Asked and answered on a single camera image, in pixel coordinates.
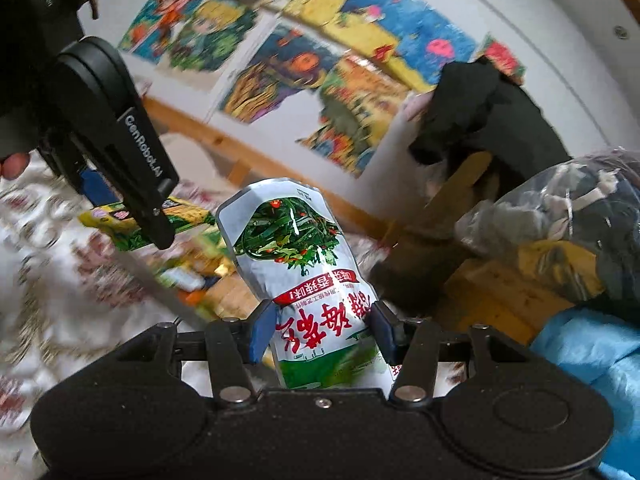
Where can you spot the metal tray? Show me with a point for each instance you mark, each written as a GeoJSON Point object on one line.
{"type": "Point", "coordinates": [165, 295]}

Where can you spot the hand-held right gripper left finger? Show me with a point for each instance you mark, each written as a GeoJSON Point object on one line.
{"type": "Point", "coordinates": [262, 332]}

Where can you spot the wooden bed frame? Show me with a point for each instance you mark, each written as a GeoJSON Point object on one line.
{"type": "Point", "coordinates": [220, 135]}

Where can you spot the white green pickle packet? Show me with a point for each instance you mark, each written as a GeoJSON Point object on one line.
{"type": "Point", "coordinates": [295, 245]}

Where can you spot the group of colourful wall drawings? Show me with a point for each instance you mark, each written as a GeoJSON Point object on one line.
{"type": "Point", "coordinates": [280, 75]}

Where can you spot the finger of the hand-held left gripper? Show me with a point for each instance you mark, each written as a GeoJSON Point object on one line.
{"type": "Point", "coordinates": [161, 230]}
{"type": "Point", "coordinates": [89, 182]}

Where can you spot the yellow cardboard box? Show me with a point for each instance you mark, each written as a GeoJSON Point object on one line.
{"type": "Point", "coordinates": [505, 295]}

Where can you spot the floral patterned bedspread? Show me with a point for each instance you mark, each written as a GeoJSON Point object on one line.
{"type": "Point", "coordinates": [65, 290]}

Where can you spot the clear plastic bag with clothes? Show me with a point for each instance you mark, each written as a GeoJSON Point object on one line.
{"type": "Point", "coordinates": [565, 210]}

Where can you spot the wooden slat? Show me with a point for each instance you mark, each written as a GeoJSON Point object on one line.
{"type": "Point", "coordinates": [467, 172]}

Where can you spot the light blue plastic bag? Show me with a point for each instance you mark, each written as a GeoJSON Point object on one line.
{"type": "Point", "coordinates": [590, 355]}

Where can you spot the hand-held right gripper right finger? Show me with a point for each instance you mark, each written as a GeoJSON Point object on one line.
{"type": "Point", "coordinates": [384, 332]}

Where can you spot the person's left hand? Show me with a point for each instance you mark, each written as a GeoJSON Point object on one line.
{"type": "Point", "coordinates": [14, 166]}

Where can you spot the black cloth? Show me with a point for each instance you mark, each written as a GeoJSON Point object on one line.
{"type": "Point", "coordinates": [490, 105]}

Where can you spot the small grey wall fixture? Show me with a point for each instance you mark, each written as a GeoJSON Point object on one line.
{"type": "Point", "coordinates": [620, 31]}

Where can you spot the yellow green snack packet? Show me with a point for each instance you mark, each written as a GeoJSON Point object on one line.
{"type": "Point", "coordinates": [115, 222]}

